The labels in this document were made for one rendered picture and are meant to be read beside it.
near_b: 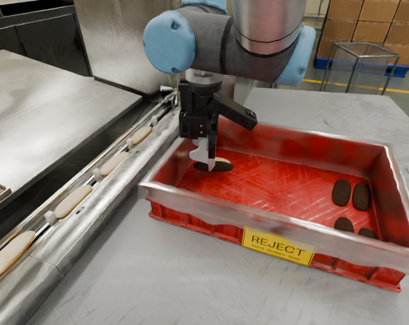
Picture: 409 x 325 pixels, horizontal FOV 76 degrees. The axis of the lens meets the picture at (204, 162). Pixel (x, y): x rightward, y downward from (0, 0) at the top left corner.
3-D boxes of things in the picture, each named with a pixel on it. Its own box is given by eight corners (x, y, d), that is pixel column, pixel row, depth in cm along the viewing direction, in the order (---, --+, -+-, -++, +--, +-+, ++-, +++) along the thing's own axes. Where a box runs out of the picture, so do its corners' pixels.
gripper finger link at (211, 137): (208, 151, 61) (208, 116, 57) (215, 152, 61) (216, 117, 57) (206, 161, 57) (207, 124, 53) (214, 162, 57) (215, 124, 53)
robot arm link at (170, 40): (218, 22, 30) (241, 9, 38) (133, 10, 33) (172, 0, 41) (213, 88, 35) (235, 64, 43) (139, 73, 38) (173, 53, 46)
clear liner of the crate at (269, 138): (409, 303, 41) (444, 269, 35) (140, 219, 54) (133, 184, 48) (377, 174, 66) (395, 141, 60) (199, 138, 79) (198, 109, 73)
